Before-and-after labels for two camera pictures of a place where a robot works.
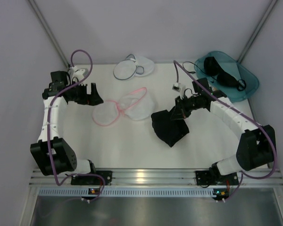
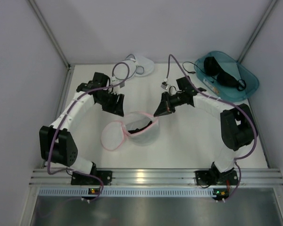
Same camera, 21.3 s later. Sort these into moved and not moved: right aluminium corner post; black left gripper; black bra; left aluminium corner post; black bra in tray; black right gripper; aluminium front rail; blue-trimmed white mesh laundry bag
Moved: black bra; black left gripper; black right gripper
Not moved: aluminium front rail; blue-trimmed white mesh laundry bag; black bra in tray; right aluminium corner post; left aluminium corner post
